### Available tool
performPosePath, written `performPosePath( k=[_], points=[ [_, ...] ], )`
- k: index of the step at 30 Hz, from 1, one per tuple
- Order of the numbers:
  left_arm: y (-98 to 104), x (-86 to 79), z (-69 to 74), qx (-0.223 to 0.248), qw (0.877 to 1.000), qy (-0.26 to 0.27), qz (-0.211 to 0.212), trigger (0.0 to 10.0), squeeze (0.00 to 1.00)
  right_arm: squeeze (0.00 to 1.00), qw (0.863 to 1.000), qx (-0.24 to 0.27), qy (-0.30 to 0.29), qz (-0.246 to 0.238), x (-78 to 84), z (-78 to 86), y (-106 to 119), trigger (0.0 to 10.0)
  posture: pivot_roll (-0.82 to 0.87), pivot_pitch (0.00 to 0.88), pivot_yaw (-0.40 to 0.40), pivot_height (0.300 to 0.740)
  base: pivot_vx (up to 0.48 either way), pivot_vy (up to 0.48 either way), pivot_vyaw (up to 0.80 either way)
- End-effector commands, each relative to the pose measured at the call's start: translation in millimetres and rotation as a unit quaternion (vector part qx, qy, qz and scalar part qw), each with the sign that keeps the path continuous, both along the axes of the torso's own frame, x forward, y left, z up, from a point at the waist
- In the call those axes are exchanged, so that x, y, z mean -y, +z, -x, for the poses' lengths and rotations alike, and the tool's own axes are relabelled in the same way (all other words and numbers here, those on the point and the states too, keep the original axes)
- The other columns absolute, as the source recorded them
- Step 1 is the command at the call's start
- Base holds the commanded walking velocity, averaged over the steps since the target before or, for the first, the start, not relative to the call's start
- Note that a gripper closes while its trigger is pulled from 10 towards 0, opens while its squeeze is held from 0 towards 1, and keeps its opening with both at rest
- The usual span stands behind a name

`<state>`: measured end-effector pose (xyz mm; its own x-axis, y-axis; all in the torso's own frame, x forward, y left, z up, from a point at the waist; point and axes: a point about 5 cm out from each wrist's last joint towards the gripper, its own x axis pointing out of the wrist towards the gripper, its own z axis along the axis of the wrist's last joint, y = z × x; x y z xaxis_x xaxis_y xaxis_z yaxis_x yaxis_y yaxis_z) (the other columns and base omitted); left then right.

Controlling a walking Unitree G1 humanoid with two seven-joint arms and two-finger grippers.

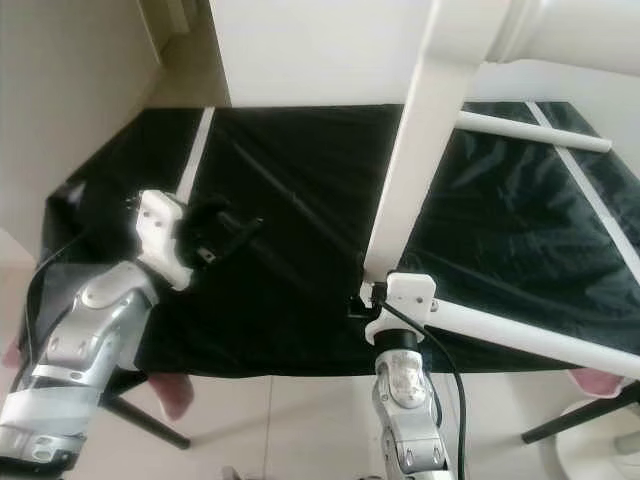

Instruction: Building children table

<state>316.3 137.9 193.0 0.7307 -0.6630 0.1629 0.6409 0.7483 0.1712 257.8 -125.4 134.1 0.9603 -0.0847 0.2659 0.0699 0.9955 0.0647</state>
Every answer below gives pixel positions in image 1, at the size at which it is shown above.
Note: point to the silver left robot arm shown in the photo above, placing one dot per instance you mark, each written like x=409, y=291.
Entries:
x=90, y=330

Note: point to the pink cloth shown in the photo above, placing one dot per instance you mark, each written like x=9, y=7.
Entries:
x=172, y=398
x=14, y=355

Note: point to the dark metal bed leg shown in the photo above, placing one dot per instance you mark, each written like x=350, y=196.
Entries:
x=145, y=422
x=580, y=415

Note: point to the pink item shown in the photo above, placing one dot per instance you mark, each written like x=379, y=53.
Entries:
x=598, y=382

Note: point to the white standing fan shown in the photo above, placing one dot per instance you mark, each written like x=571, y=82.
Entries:
x=600, y=450

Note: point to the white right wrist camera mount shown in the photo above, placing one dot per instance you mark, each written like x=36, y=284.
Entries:
x=410, y=292

